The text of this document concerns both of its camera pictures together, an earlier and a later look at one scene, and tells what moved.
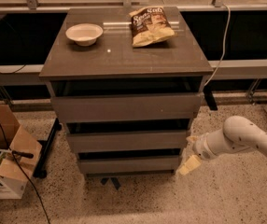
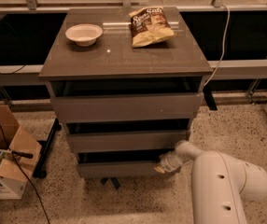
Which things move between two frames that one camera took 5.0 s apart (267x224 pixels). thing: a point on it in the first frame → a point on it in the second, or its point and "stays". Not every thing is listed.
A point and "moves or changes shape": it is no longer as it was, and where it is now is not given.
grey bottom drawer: x=128 y=164 moves or changes shape
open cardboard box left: x=10 y=154 stays
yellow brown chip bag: x=150 y=25 stays
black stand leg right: x=209 y=97 stays
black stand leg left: x=40 y=171 stays
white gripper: x=202 y=147 → x=169 y=161
